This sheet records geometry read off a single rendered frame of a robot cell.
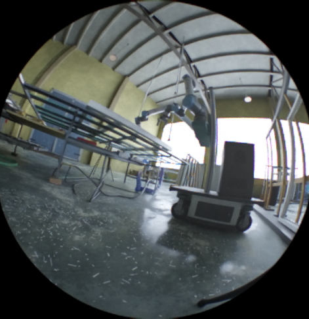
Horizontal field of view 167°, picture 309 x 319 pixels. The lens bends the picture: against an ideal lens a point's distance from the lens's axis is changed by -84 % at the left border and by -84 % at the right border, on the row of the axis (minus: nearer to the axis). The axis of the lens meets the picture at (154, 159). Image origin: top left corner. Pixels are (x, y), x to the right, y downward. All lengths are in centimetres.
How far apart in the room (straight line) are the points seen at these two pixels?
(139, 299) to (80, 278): 19
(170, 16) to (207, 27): 212
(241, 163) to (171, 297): 103
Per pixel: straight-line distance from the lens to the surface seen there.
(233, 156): 107
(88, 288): 43
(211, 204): 95
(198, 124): 114
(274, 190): 425
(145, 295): 44
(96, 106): 113
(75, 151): 756
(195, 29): 811
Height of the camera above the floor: 39
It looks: 8 degrees up
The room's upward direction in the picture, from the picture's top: 12 degrees clockwise
